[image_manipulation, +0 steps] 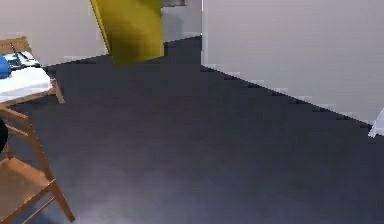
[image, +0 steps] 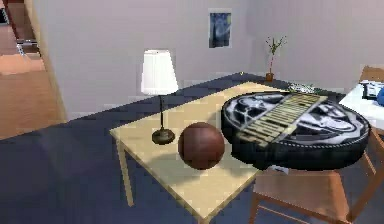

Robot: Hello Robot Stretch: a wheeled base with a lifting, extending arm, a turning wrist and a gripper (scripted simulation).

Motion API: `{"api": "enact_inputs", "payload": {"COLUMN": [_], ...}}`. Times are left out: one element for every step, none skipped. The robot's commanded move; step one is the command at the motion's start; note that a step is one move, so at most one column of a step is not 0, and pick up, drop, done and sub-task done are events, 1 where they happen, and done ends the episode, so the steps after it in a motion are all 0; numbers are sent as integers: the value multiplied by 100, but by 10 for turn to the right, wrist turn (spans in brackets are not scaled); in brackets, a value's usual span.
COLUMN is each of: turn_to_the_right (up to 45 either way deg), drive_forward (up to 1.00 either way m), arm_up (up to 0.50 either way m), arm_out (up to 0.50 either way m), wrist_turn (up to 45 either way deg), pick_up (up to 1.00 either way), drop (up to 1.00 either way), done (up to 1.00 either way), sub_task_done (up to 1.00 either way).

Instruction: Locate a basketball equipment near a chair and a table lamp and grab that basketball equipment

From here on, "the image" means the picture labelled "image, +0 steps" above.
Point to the brown basketball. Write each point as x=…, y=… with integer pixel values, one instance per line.
x=201, y=145

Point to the white shade table lamp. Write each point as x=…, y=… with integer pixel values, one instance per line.
x=159, y=73

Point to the brown wooden chair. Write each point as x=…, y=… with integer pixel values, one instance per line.
x=300, y=193

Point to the tan wooden chair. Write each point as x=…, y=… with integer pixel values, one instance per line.
x=371, y=74

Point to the pale wooden table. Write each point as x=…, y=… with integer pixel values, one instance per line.
x=186, y=173

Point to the potted green house plant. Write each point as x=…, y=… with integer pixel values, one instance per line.
x=272, y=56

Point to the black round patterned case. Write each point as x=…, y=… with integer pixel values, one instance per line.
x=296, y=130

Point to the green white patterned object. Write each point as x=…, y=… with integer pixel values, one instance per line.
x=301, y=88

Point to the grey metal object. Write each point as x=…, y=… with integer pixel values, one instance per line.
x=25, y=45

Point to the blue round object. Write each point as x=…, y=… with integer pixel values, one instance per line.
x=380, y=96

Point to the blue framed wall picture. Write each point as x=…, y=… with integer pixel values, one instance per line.
x=220, y=29

